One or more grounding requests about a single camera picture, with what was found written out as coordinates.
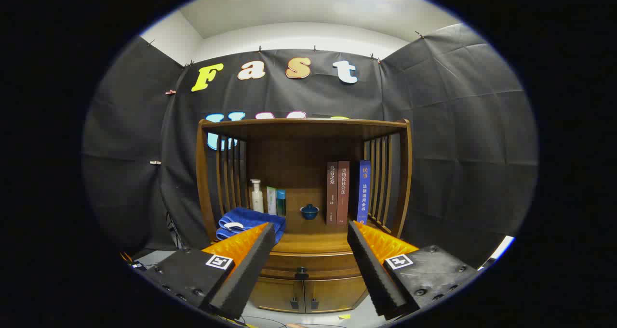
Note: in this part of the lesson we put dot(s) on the wooden drawer with black knob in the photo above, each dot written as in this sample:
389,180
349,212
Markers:
313,260

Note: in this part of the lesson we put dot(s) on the brown wooden cabinet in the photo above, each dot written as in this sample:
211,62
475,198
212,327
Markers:
299,147

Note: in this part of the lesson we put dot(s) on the blue lidded teacup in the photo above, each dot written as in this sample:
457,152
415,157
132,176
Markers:
309,213

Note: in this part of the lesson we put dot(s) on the white pump bottle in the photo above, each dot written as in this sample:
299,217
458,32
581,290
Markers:
257,200

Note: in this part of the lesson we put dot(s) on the blue book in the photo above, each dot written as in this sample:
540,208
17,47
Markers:
364,193

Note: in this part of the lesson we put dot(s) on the folded blue towel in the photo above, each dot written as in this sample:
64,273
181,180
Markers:
248,217

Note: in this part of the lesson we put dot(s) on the wooden countertop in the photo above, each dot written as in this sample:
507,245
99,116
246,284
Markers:
313,240

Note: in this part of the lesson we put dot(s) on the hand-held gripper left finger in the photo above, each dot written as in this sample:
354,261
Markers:
246,275

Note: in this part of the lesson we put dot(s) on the green and white box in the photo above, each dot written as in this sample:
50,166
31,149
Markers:
271,202

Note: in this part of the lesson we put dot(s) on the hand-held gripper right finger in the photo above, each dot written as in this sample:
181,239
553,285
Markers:
373,275

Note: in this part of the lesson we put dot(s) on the dark brown book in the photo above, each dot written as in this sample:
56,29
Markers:
332,193

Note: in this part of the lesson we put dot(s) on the teal bottle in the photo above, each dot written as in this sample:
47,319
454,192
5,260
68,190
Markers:
281,203

